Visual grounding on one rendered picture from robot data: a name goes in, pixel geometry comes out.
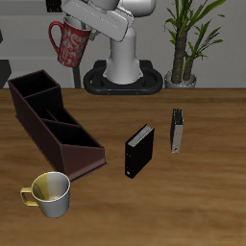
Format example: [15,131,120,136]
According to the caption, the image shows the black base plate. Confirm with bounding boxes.
[83,59,164,96]

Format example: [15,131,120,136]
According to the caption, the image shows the red patterned mug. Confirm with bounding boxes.
[48,16,94,69]

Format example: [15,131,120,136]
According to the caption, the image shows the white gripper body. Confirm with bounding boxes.
[61,0,135,43]

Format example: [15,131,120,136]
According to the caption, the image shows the dark brown desk caddy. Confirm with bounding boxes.
[8,69,109,183]

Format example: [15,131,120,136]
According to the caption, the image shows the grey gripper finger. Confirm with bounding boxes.
[87,29,98,41]

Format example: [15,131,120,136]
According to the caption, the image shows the yellow and white mug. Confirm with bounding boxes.
[19,171,72,219]

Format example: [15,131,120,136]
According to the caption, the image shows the grey and black book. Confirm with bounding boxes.
[169,107,185,155]

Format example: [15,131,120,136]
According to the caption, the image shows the dark furniture leg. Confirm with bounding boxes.
[72,65,83,89]

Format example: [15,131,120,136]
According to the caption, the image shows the green pot plant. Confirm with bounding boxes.
[162,0,229,90]

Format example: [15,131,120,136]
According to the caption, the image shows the dark furniture panel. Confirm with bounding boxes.
[0,59,12,89]

